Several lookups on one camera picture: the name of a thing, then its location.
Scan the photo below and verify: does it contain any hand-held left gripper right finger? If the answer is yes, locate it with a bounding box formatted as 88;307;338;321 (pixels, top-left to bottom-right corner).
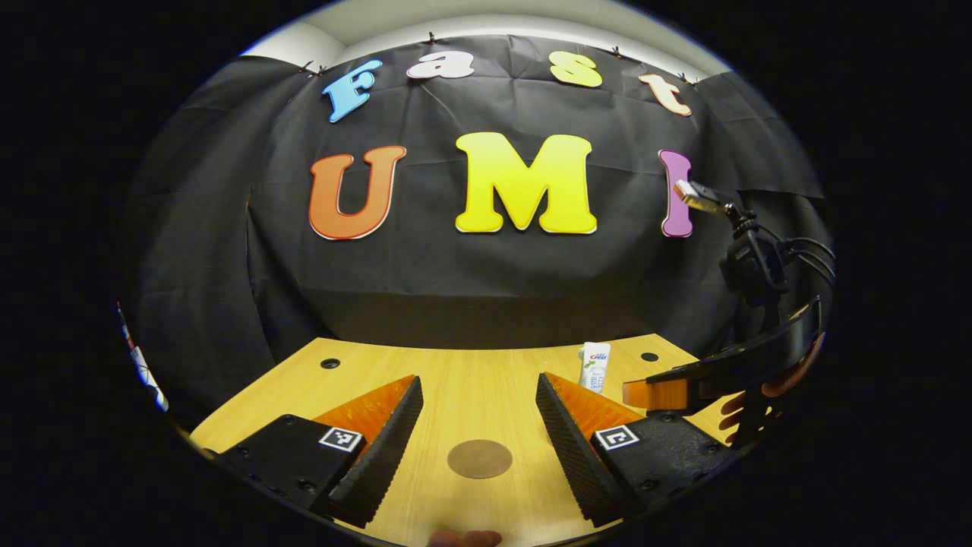
535;372;735;529

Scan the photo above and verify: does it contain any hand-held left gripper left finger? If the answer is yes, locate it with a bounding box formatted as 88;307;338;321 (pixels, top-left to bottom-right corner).
216;375;424;529

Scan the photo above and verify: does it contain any black backdrop cloth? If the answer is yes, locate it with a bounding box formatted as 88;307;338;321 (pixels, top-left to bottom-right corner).
125;34;832;426

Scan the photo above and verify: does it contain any round brown coaster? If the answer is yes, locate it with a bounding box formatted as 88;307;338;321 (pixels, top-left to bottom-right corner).
447;439;513;480

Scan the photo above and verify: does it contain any black cable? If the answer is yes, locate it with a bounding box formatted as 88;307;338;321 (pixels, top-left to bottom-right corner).
782;238;836;286

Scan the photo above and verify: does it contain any wooden desktop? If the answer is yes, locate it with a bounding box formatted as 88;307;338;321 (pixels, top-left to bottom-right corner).
190;334;749;547

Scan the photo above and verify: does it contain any white toothpaste tube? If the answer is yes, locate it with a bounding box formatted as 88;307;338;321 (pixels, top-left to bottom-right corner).
579;342;611;394

